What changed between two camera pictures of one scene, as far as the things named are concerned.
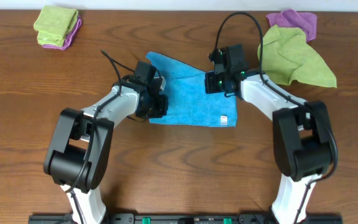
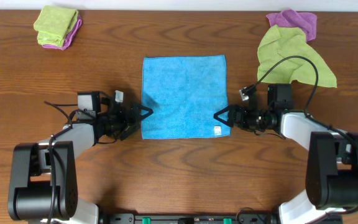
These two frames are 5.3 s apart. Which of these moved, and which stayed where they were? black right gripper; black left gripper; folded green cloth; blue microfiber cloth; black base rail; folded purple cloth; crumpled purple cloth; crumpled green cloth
Moved: blue microfiber cloth; black right gripper; black left gripper
Stayed: folded purple cloth; folded green cloth; crumpled purple cloth; crumpled green cloth; black base rail
